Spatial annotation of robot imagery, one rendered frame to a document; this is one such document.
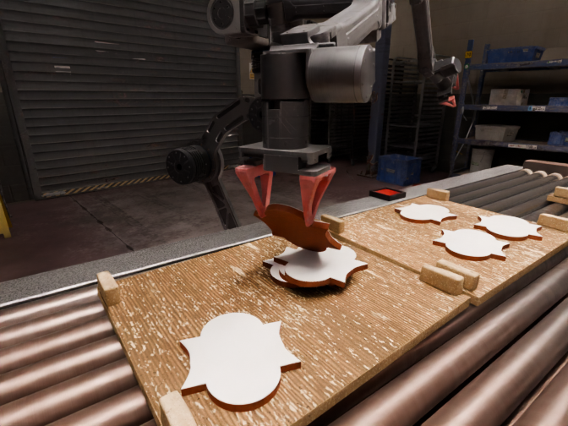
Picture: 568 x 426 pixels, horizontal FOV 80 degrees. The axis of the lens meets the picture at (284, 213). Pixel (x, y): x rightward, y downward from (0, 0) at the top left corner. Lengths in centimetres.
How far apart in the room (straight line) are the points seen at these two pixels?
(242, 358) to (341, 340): 12
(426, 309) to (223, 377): 27
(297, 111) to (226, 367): 28
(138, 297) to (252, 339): 20
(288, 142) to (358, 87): 10
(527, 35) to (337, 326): 578
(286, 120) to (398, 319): 28
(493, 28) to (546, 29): 64
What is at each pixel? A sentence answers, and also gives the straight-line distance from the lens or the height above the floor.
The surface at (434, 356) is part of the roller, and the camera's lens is 46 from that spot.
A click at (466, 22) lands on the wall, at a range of 635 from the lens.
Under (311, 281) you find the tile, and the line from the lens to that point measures 47.
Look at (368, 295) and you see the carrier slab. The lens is 51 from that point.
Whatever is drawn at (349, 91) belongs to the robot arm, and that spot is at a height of 121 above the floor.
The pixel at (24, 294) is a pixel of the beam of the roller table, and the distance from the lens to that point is 66.
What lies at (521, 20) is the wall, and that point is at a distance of 611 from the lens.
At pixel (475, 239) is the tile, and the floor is 95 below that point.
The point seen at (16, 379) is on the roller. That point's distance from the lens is 49.
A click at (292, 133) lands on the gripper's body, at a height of 116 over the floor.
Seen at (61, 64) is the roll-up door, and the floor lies 156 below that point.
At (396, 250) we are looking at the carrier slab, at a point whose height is 94.
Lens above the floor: 120
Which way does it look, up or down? 19 degrees down
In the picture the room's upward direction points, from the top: straight up
